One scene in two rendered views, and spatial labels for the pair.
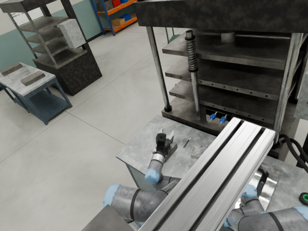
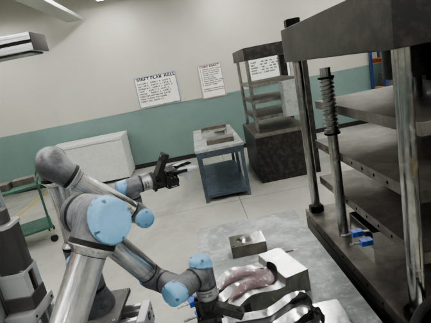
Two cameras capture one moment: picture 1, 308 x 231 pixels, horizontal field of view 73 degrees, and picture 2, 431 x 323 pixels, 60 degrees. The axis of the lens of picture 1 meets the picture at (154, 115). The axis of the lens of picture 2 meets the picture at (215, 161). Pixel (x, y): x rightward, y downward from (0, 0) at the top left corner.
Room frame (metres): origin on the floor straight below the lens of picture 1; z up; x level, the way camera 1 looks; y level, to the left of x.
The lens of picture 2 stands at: (-0.28, -1.16, 1.85)
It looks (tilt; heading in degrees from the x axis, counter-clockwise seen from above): 14 degrees down; 38
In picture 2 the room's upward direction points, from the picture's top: 11 degrees counter-clockwise
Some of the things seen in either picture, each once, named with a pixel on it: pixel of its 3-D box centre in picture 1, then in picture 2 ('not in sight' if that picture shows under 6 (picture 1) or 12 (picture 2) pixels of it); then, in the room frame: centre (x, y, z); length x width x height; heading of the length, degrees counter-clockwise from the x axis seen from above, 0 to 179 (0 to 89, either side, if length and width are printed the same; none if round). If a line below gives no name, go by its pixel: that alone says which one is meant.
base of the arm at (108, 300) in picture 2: not in sight; (93, 297); (0.39, 0.09, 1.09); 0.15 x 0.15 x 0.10
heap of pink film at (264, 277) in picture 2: not in sight; (246, 279); (0.94, -0.25, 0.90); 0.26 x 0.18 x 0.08; 147
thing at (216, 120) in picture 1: (228, 104); (407, 227); (1.66, -0.81, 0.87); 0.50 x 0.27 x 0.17; 130
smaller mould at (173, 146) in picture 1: (165, 149); (247, 244); (1.34, -0.01, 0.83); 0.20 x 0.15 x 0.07; 130
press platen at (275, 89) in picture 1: (230, 64); (421, 149); (1.78, -0.87, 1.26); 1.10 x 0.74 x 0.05; 40
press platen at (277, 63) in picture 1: (231, 40); (421, 99); (1.79, -0.88, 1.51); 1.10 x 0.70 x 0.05; 40
